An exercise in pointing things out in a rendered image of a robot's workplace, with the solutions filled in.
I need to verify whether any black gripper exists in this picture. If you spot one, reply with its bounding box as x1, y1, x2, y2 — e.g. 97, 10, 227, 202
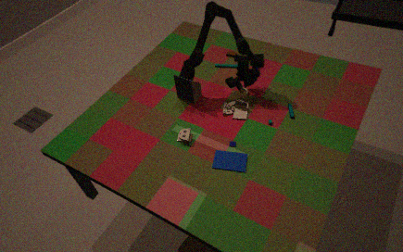
225, 67, 259, 91

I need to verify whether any blue flat rectangular plate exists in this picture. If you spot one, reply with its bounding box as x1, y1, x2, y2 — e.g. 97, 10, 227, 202
212, 150, 247, 172

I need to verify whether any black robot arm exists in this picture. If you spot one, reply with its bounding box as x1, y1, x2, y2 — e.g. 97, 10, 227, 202
179, 2, 265, 86

